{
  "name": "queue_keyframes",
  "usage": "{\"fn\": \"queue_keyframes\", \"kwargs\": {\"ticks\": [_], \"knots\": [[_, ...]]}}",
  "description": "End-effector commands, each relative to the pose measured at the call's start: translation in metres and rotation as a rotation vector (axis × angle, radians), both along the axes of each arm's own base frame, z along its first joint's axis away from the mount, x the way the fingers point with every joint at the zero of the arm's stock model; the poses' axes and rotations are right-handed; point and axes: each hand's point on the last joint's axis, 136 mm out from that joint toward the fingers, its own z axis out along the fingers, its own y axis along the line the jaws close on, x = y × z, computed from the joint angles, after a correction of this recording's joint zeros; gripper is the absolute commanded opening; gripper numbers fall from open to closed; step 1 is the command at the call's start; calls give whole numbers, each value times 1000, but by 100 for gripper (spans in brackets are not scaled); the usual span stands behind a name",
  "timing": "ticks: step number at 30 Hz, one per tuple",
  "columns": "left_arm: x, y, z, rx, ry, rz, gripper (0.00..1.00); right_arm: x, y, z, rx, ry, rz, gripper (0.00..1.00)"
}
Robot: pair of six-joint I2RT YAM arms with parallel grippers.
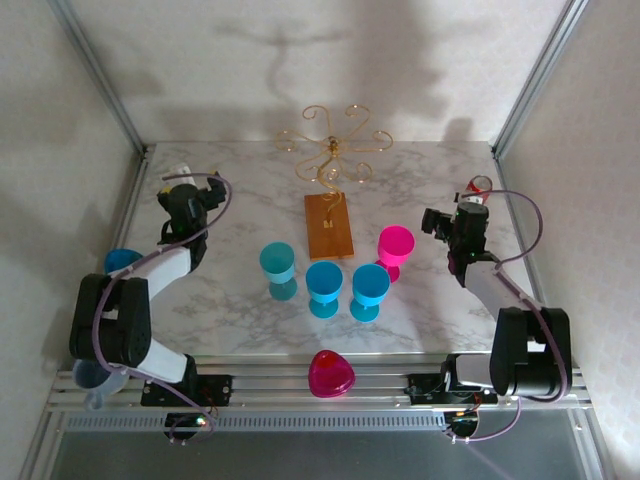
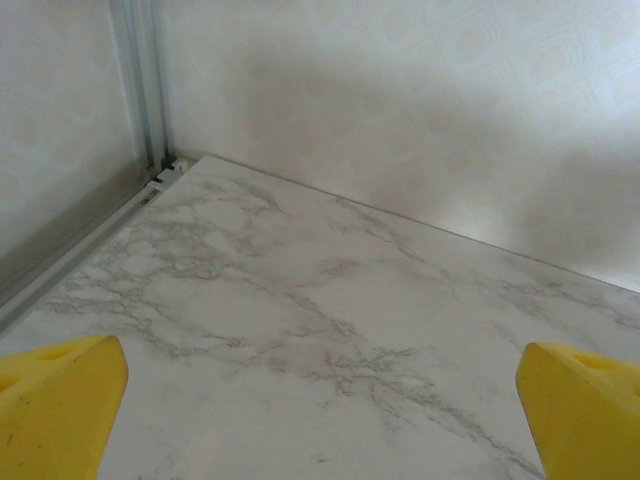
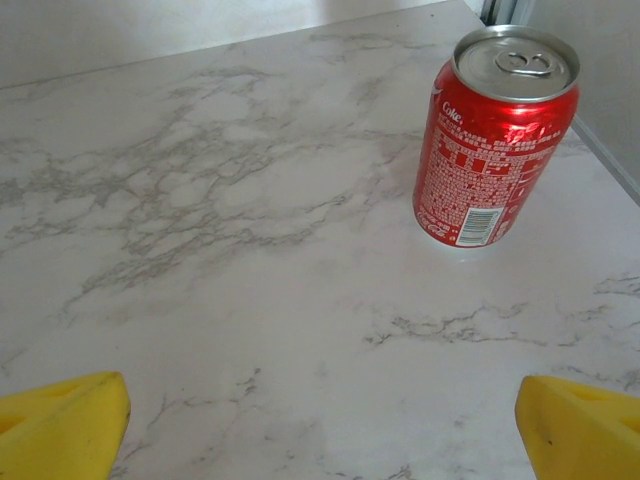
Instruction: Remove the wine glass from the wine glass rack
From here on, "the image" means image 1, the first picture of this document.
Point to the pink wine glass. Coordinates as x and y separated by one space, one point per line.
395 242

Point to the teal wine glass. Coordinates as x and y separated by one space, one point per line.
277 262

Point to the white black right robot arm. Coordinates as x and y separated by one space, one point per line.
495 287

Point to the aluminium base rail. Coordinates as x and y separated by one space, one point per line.
390 385

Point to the pink heart-shaped container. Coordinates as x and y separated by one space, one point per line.
330 375

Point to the aluminium frame post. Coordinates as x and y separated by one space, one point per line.
552 50
98 75

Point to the black controller board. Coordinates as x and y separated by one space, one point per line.
462 422
187 422

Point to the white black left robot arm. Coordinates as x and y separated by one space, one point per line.
165 267

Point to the translucent plastic measuring cup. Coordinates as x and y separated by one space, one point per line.
95 387

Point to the blue plastic bowl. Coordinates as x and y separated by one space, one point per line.
120 260

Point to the red soda can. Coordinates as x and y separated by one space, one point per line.
477 184

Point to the aluminium side rail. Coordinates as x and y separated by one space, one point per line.
517 235
134 190

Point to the blue wine glass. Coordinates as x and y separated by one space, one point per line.
370 285
324 282

